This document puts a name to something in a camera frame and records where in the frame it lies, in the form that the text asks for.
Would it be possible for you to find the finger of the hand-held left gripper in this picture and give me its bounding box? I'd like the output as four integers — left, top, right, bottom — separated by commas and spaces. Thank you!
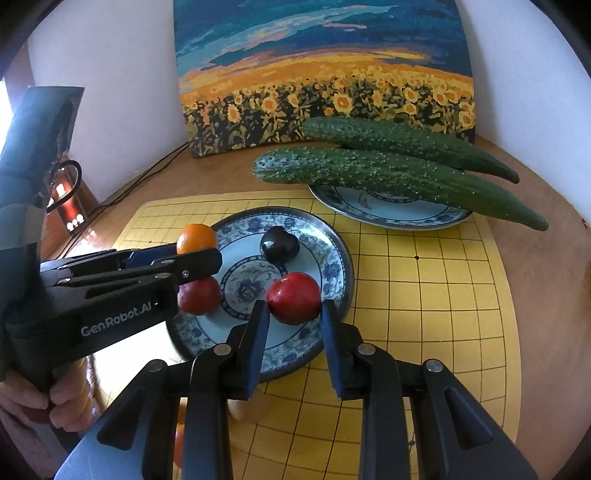
54, 247, 223, 298
39, 244, 181, 274

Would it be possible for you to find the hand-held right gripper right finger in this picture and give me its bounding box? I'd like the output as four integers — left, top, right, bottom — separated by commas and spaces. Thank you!
321, 299, 539, 480

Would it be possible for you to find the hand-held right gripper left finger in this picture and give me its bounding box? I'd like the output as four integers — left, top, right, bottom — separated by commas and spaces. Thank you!
98, 300, 271, 480

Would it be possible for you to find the orange tangerine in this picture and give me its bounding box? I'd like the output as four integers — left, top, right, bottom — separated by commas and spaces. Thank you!
172, 422, 186, 468
176, 223, 219, 256

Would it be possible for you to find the small red plum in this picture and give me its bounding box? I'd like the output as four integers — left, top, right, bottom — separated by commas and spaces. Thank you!
178, 276, 222, 317

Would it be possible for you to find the blue floral patterned plate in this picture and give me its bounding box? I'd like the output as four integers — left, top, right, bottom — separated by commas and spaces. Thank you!
165, 207, 355, 383

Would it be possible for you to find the large red plum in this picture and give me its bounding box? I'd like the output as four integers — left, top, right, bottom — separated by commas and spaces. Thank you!
266, 272, 322, 326

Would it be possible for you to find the person's left hand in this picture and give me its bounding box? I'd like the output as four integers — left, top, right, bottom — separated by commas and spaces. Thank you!
0, 357, 96, 435

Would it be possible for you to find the dark purple plum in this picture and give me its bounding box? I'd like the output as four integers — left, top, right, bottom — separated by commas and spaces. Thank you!
260, 226, 301, 265

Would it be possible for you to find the yellow grid mat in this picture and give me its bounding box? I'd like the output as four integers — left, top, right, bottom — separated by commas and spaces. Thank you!
95, 194, 509, 480

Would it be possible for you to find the pale blue rimmed plate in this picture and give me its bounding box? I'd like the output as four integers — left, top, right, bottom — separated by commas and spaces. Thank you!
308, 182, 472, 230

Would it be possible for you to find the green spiny cucumber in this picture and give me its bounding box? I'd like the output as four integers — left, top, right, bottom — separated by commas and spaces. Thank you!
253, 147, 549, 232
300, 116, 520, 184

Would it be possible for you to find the sunflower field painting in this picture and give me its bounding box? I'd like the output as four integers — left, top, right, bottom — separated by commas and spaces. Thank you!
173, 0, 476, 160

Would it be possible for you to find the black cable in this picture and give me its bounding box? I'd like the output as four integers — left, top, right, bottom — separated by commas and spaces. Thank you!
85, 152, 185, 223
99, 142, 191, 206

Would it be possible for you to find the black looped cord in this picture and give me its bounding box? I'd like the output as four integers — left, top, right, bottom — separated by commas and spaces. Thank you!
46, 159, 84, 214

